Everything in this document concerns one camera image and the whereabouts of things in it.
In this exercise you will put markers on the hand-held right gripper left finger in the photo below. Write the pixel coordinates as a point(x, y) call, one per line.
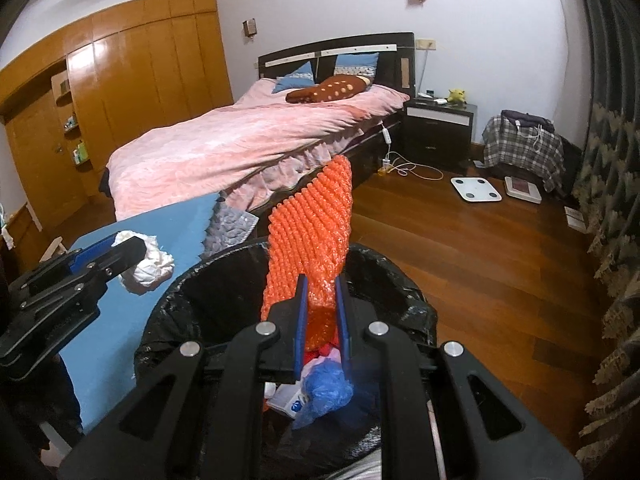
point(301, 330)

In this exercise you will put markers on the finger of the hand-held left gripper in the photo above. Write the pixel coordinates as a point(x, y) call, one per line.
point(127, 255)
point(90, 255)

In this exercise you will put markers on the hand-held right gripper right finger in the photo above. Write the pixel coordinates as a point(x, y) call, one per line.
point(345, 330)

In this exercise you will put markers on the white paper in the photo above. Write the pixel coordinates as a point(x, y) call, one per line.
point(150, 270)

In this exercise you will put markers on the bin with black liner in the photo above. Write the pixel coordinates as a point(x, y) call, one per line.
point(395, 300)

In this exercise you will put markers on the blue plastic bag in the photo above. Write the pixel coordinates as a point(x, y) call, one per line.
point(325, 390)

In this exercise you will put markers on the orange bubble wrap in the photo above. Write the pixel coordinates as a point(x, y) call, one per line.
point(310, 220)

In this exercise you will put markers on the white wooden stool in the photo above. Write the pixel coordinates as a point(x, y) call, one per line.
point(55, 245)

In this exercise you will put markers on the blue tablecloth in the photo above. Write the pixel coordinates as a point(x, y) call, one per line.
point(125, 325)

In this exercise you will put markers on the white paper packet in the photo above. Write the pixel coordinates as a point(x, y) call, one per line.
point(285, 400)

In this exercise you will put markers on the wooden sideboard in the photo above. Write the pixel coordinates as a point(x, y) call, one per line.
point(22, 230)

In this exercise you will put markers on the green bottle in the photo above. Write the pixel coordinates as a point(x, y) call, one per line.
point(81, 154)

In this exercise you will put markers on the wooden door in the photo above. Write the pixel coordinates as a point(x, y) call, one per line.
point(35, 160)

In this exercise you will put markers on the bed with pink blanket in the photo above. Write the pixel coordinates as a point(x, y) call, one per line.
point(225, 145)

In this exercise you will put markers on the wooden wardrobe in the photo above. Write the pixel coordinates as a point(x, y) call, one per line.
point(150, 70)

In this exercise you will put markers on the white bathroom scale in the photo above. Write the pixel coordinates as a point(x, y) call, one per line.
point(475, 190)

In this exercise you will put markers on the dark nightstand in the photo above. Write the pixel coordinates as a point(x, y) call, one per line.
point(435, 135)

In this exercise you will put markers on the white scale with red panel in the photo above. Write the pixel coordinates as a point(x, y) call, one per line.
point(522, 189)

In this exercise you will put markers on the brown dotted pillow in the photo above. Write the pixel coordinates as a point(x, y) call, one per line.
point(325, 90)

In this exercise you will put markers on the blue patterned pillow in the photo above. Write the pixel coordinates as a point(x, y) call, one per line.
point(355, 62)
point(300, 77)

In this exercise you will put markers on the white booklet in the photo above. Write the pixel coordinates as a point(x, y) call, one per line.
point(575, 217)

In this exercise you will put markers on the green plush toy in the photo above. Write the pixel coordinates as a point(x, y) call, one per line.
point(457, 95)

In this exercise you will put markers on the dark wooden bed headboard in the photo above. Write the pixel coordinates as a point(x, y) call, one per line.
point(390, 67)

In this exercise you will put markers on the dark folded cloth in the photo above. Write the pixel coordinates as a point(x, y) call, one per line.
point(525, 117)

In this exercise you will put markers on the dark patterned curtain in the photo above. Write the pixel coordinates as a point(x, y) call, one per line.
point(615, 160)

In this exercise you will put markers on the small brown wall device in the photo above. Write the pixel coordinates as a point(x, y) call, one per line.
point(250, 27)

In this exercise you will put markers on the beige wall socket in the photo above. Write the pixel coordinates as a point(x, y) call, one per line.
point(426, 44)

